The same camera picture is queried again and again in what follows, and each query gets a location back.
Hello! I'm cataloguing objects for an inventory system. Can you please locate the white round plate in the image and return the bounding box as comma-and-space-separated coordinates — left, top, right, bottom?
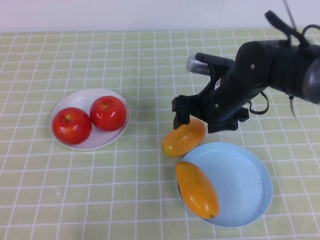
49, 88, 131, 151

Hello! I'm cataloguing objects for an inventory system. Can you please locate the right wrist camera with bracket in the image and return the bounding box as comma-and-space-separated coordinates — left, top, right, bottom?
186, 52, 236, 81

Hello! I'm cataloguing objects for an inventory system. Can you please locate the thin black right gripper wire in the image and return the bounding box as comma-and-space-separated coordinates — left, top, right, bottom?
248, 91, 270, 116

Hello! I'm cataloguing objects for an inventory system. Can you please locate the red apple long dark stem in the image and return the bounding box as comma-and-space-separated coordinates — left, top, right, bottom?
52, 106, 93, 145

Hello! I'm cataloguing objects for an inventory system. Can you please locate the light blue round plate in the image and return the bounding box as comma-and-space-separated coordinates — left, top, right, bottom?
176, 141, 273, 229

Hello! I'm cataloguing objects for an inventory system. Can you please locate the green checked tablecloth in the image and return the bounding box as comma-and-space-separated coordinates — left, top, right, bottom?
0, 27, 320, 240

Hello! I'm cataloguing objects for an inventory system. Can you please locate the black right arm cable loop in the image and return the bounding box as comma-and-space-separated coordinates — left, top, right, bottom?
264, 9, 320, 47

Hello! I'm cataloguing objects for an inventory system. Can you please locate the red apple short yellowish stem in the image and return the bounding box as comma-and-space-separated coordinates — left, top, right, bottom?
89, 95, 127, 133

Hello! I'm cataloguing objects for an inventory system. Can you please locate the yellow pointed mango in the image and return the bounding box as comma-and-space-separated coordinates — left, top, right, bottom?
175, 161, 220, 220

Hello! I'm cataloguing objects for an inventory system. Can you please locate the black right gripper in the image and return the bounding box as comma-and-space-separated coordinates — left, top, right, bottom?
171, 66, 250, 135

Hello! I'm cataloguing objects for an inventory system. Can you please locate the orange rounded mango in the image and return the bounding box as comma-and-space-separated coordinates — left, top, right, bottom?
161, 118, 207, 158

